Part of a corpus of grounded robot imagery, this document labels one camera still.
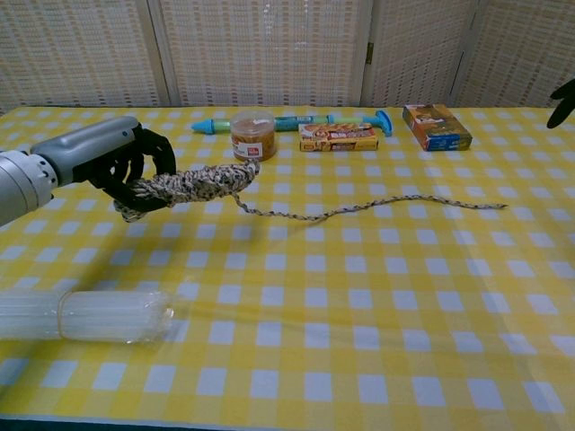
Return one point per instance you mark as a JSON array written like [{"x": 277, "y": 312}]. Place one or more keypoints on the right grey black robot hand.
[{"x": 565, "y": 105}]

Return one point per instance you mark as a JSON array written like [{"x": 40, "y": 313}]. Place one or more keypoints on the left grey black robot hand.
[{"x": 90, "y": 150}]

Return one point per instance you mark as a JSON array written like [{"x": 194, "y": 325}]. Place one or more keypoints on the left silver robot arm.
[{"x": 22, "y": 186}]

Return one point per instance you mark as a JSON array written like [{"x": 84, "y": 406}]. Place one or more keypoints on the blue green toy water pump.
[{"x": 206, "y": 125}]

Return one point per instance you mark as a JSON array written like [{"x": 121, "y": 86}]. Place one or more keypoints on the orange blue cardboard box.
[{"x": 438, "y": 128}]

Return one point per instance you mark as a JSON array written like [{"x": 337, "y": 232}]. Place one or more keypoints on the round clear jar orange contents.
[{"x": 253, "y": 134}]

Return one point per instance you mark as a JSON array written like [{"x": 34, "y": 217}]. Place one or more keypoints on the thin yellow rubber band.
[{"x": 61, "y": 314}]

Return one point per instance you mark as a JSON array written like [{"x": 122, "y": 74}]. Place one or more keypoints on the clear straw bundle in bag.
[{"x": 108, "y": 316}]

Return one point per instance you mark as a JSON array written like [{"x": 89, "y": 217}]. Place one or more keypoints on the beige woven folding screen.
[{"x": 260, "y": 49}]

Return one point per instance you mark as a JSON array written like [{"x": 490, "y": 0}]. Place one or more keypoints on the brass screen hinge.
[{"x": 370, "y": 51}]

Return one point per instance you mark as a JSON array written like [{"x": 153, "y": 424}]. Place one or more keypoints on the long yellow red box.
[{"x": 337, "y": 139}]

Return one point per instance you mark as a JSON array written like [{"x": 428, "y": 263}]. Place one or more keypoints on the yellow white checkered tablecloth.
[{"x": 314, "y": 278}]

